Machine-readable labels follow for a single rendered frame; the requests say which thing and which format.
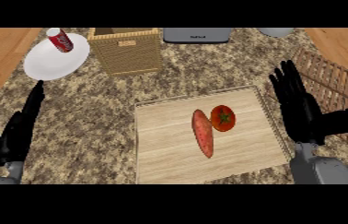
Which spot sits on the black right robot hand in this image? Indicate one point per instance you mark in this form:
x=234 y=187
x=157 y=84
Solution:
x=301 y=111

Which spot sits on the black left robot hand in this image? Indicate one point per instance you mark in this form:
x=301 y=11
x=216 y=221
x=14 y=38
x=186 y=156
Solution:
x=17 y=132

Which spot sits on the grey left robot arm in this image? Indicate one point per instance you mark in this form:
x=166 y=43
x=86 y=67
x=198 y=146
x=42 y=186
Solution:
x=10 y=173

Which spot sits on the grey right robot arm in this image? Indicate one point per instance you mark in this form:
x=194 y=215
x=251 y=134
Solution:
x=319 y=169

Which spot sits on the wooden tiered shelf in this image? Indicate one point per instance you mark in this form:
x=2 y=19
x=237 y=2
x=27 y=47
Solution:
x=324 y=77

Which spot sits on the pale wooden tray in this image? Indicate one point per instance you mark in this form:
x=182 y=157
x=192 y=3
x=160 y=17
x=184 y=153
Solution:
x=210 y=135

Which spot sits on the orange sweet potato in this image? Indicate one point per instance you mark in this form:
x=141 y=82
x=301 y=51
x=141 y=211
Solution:
x=204 y=133

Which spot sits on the red tomato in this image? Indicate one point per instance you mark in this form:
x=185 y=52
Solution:
x=223 y=118

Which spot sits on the white plate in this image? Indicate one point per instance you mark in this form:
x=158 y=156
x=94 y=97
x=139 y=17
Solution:
x=57 y=58

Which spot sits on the pale grey round object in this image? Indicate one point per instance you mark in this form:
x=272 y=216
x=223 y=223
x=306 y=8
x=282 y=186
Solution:
x=276 y=32

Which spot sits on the red can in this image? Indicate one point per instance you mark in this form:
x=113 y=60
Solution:
x=61 y=40

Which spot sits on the grey flat appliance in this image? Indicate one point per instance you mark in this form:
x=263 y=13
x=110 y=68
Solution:
x=197 y=35

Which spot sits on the wicker basket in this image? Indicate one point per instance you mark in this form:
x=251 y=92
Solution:
x=127 y=51

